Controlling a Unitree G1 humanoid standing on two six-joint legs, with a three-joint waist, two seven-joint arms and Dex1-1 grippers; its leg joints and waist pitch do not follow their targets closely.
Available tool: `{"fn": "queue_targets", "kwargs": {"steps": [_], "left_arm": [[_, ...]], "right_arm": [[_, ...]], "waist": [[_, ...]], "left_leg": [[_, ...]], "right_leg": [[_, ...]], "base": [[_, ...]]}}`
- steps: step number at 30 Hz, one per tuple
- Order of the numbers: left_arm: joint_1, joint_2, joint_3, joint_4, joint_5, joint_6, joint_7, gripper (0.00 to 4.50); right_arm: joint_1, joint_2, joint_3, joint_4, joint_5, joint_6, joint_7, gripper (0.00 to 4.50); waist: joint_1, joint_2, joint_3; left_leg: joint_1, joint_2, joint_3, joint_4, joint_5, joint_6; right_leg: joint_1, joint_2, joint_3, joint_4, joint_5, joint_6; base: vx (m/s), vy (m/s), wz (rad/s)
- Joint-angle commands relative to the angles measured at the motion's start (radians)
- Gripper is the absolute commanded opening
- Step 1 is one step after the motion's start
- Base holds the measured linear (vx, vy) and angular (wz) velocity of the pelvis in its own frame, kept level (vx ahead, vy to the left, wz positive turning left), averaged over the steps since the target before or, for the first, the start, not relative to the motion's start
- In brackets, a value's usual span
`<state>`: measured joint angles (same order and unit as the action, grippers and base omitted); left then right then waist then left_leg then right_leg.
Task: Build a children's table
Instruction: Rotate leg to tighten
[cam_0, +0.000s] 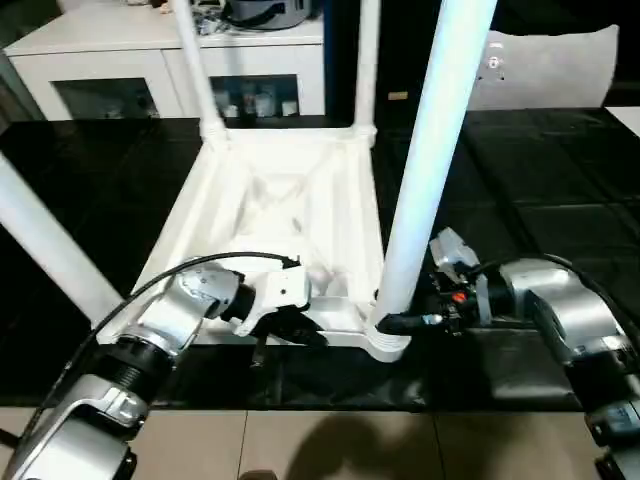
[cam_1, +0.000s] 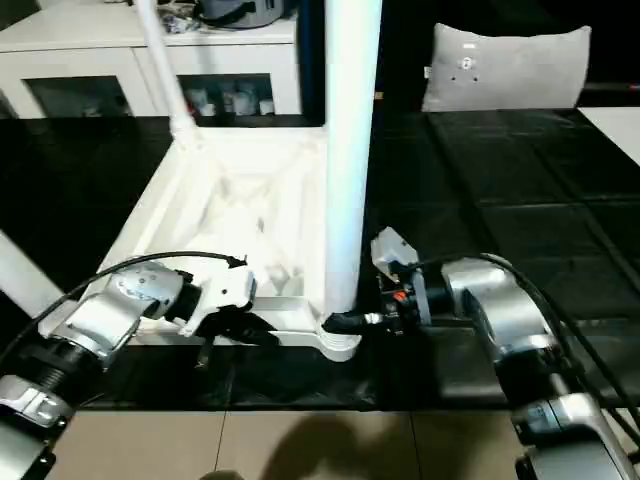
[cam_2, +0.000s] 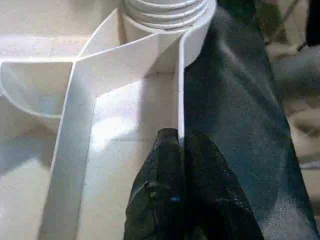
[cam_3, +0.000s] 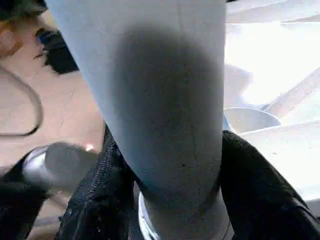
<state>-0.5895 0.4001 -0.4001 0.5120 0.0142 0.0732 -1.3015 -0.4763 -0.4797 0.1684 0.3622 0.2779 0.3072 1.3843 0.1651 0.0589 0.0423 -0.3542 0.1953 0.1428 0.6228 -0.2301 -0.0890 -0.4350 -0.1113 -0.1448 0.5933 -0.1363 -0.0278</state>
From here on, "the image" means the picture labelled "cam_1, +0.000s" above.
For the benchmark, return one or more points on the white plastic table top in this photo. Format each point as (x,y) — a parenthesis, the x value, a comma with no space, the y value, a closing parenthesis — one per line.
(240,200)

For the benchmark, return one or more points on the white plastic table leg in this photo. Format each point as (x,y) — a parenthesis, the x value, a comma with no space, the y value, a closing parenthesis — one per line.
(164,65)
(350,150)
(25,275)

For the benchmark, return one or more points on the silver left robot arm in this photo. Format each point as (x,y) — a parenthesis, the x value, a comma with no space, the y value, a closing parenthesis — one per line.
(140,285)

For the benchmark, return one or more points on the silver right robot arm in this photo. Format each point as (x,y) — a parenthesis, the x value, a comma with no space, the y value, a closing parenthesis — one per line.
(500,300)

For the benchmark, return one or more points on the black work mat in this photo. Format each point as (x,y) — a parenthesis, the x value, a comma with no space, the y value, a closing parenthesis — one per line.
(525,175)

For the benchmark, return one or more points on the black speaker box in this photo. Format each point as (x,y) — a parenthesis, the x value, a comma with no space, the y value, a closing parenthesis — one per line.
(405,50)

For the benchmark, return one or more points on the grey cushion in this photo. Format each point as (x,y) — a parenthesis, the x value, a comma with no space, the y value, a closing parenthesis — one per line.
(525,70)

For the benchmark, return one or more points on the white flat board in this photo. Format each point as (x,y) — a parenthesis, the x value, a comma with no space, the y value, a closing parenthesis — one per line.
(620,130)

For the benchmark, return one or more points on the white glass-door cabinet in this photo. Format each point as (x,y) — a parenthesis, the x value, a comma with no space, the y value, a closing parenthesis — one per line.
(75,60)

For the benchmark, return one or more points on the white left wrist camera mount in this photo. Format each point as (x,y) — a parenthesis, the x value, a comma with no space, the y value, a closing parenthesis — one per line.
(230,290)

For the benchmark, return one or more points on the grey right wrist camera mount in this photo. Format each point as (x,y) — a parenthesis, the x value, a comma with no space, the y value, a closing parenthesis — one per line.
(392,247)

